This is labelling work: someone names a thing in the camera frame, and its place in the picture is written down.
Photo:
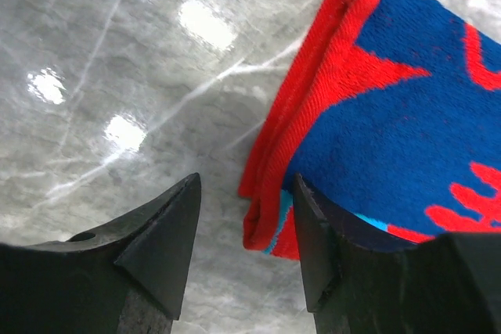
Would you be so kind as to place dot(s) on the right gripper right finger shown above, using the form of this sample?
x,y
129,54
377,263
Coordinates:
x,y
360,279

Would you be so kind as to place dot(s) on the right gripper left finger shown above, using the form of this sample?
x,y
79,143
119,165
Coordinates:
x,y
125,276

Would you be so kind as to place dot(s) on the red and blue cloth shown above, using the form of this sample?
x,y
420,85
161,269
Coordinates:
x,y
391,109

